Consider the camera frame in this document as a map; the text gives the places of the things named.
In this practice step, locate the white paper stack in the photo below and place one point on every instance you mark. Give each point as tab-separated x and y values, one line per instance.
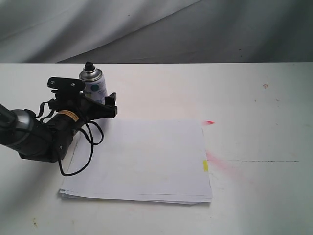
141	160

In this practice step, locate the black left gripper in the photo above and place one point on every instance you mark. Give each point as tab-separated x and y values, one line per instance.
76	107

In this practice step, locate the yellow sticky tab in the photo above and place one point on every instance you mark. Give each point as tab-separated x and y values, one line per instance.
205	165

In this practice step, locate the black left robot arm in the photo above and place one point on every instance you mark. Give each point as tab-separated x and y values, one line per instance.
41	141

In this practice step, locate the grey backdrop cloth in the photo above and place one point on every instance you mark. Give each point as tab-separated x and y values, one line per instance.
156	31

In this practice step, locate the white polka-dot spray can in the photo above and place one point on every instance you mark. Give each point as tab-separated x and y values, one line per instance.
95	85

